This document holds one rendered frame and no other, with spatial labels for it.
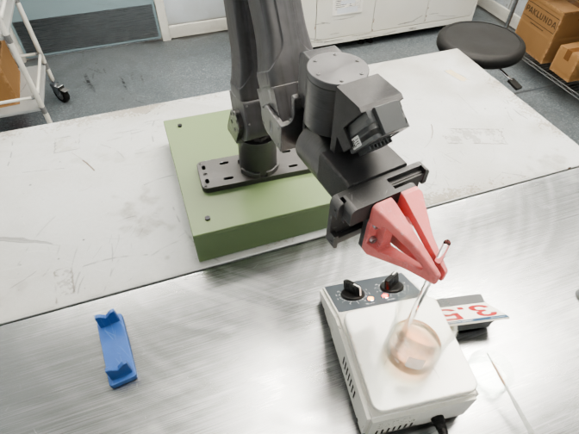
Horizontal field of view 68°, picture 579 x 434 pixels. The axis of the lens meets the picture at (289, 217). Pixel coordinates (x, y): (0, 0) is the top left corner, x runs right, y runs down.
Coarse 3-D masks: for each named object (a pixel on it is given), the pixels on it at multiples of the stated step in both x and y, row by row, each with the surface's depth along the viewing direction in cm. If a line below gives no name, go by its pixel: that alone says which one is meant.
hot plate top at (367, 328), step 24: (360, 312) 52; (384, 312) 52; (360, 336) 50; (384, 336) 50; (360, 360) 48; (384, 360) 48; (456, 360) 48; (384, 384) 46; (408, 384) 46; (432, 384) 46; (456, 384) 46; (384, 408) 45
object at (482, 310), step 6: (468, 306) 62; (474, 306) 62; (480, 306) 61; (486, 306) 61; (462, 312) 60; (468, 312) 60; (474, 312) 59; (480, 312) 59; (486, 312) 59; (492, 312) 59; (498, 312) 59; (462, 318) 58; (468, 318) 58; (474, 318) 58
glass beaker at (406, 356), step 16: (416, 288) 45; (400, 304) 45; (432, 304) 46; (448, 304) 44; (400, 320) 49; (432, 320) 48; (448, 320) 45; (400, 336) 43; (448, 336) 45; (384, 352) 48; (400, 352) 44; (416, 352) 43; (432, 352) 42; (400, 368) 46; (416, 368) 45; (432, 368) 46
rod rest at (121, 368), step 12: (108, 312) 58; (108, 324) 59; (120, 324) 60; (108, 336) 59; (120, 336) 59; (108, 348) 57; (120, 348) 57; (108, 360) 56; (120, 360) 56; (132, 360) 56; (108, 372) 53; (120, 372) 54; (132, 372) 55; (120, 384) 55
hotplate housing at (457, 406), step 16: (336, 320) 54; (336, 336) 55; (352, 352) 51; (352, 368) 50; (352, 384) 50; (352, 400) 52; (368, 400) 47; (448, 400) 47; (464, 400) 48; (368, 416) 46; (384, 416) 46; (400, 416) 46; (416, 416) 47; (432, 416) 49; (448, 416) 51; (368, 432) 48; (384, 432) 50
